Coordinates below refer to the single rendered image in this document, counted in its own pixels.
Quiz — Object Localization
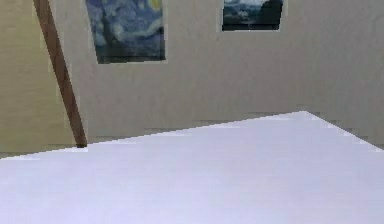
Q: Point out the white bed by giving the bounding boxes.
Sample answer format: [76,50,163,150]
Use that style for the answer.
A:
[0,110,384,224]

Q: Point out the blue swirly night-sky painting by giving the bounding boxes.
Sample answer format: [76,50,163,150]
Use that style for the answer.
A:
[85,0,167,65]

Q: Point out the dark blue landscape painting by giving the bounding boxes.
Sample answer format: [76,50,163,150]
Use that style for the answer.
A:
[221,0,285,32]

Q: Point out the beige room door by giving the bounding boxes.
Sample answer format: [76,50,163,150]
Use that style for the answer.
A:
[0,0,88,154]

